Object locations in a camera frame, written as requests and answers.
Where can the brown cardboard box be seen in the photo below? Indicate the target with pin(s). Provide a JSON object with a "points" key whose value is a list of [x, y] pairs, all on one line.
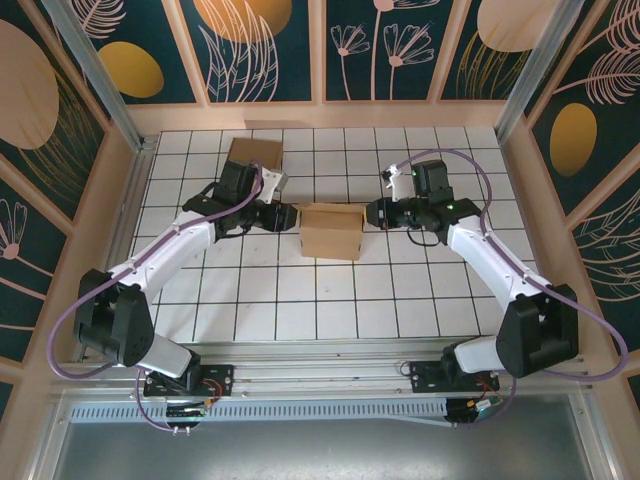
{"points": [[260, 150], [330, 242]]}

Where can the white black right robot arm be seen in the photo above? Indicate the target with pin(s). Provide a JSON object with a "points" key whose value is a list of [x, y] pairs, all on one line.
{"points": [[490, 260]]}

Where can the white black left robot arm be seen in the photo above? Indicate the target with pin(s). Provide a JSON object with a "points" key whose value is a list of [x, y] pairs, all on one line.
{"points": [[165, 250]]}

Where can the small circuit board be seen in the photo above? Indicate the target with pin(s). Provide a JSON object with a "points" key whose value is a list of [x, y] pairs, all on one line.
{"points": [[187, 412], [480, 407]]}

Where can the grey metal sheet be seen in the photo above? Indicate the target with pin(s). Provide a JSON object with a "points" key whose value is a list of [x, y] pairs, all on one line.
{"points": [[320, 450]]}

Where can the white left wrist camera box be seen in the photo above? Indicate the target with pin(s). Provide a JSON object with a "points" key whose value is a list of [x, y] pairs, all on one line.
{"points": [[272, 182]]}

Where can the aluminium side rail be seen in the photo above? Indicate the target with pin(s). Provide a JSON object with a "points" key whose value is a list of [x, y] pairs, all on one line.
{"points": [[137, 185]]}

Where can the aluminium base frame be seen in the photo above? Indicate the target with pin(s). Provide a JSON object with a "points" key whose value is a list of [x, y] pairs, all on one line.
{"points": [[320, 375]]}

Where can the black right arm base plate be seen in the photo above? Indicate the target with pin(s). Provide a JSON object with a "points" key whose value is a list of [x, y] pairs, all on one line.
{"points": [[425, 372]]}

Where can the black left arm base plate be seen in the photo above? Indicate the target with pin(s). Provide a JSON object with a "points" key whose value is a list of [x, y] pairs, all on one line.
{"points": [[222, 375]]}

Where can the aluminium corner post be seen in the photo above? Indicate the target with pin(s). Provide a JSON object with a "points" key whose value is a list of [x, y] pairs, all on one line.
{"points": [[107, 95], [533, 75]]}

